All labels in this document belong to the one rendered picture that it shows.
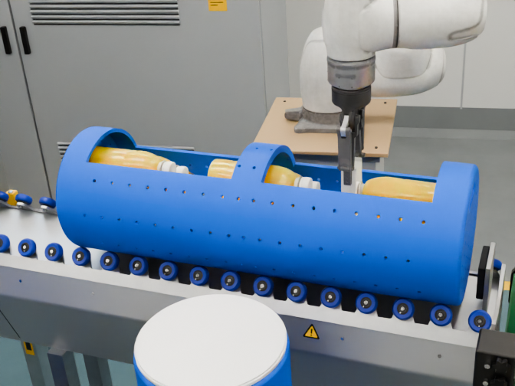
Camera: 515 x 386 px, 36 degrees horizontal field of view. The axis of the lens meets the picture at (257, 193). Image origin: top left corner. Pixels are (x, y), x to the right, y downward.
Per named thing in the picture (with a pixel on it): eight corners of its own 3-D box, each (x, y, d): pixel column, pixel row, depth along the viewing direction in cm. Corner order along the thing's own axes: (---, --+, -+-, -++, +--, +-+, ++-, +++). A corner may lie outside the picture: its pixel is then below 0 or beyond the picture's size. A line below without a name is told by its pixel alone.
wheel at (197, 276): (198, 262, 177) (195, 261, 175) (214, 273, 176) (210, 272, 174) (187, 279, 177) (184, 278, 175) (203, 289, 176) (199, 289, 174)
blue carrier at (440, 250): (129, 197, 207) (103, 103, 190) (475, 242, 178) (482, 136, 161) (74, 271, 186) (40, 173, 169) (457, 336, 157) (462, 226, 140)
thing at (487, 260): (479, 289, 170) (483, 240, 164) (490, 292, 170) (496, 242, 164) (473, 318, 162) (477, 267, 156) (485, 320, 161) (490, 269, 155)
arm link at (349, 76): (320, 60, 146) (321, 91, 149) (369, 63, 143) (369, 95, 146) (333, 45, 153) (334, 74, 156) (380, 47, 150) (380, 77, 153)
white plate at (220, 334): (129, 306, 155) (130, 311, 155) (139, 405, 131) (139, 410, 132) (270, 283, 159) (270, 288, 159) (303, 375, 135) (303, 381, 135)
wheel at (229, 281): (229, 266, 175) (226, 266, 173) (245, 277, 173) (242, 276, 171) (218, 284, 175) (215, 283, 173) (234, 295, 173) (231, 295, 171)
